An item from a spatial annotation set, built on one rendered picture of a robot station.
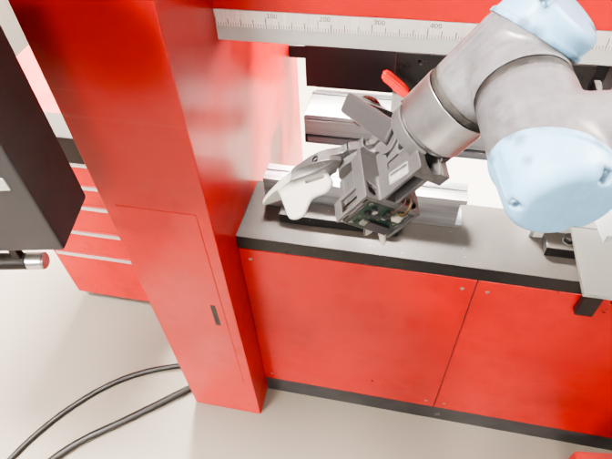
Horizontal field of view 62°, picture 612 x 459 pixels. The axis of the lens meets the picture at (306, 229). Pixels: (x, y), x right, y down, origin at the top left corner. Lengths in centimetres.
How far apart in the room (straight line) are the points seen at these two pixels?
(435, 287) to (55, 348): 161
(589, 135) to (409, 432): 169
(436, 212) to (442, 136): 83
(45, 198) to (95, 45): 27
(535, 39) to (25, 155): 63
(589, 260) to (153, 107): 90
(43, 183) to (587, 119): 69
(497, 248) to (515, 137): 95
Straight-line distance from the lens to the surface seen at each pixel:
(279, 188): 58
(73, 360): 231
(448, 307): 139
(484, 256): 129
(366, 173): 52
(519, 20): 44
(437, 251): 127
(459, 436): 201
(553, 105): 39
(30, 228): 85
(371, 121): 56
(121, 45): 92
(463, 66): 46
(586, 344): 154
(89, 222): 196
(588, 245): 122
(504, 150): 38
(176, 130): 98
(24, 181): 79
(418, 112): 48
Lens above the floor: 183
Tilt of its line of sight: 48 degrees down
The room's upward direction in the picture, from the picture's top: 3 degrees counter-clockwise
